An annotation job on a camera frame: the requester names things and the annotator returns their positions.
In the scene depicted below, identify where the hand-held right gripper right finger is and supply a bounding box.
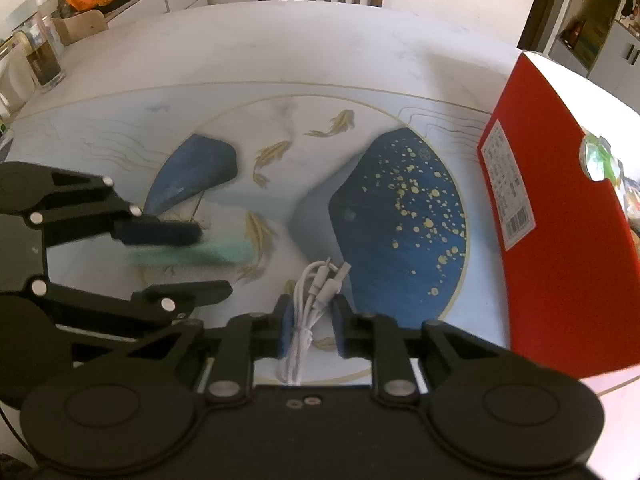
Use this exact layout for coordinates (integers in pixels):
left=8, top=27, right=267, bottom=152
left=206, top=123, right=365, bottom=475
left=332, top=294, right=506, bottom=403

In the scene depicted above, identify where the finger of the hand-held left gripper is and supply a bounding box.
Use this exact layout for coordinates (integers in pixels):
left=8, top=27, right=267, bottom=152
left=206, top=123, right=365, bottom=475
left=29, top=279, right=234, bottom=361
left=27, top=167, right=203, bottom=248

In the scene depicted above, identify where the dark wooden door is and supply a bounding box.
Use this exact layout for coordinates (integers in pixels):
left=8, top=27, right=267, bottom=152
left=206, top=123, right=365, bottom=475
left=516, top=0, right=581, bottom=53

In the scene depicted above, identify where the red cardboard box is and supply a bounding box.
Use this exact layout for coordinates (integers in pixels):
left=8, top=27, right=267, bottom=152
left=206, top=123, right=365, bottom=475
left=477, top=51, right=640, bottom=380

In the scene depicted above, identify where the small cardboard box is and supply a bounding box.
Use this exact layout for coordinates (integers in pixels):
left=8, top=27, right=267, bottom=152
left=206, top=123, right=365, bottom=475
left=52, top=9, right=108, bottom=47

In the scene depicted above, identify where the grey wall cabinet unit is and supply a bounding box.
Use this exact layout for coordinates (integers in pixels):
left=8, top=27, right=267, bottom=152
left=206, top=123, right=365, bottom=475
left=547, top=0, right=640, bottom=116

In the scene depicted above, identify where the glass bottle with dark contents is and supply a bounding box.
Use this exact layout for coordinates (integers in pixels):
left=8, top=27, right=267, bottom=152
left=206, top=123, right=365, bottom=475
left=20, top=12, right=67, bottom=92

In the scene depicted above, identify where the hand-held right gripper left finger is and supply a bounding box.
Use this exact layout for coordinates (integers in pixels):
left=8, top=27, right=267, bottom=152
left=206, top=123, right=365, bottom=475
left=125, top=294, right=297, bottom=403

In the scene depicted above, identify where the white charging cable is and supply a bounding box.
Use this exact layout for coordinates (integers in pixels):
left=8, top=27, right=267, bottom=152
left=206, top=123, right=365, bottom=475
left=276, top=257, right=353, bottom=387

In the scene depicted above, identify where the white patterned desktop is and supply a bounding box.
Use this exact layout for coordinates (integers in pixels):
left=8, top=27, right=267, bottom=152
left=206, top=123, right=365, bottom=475
left=0, top=1, right=640, bottom=466

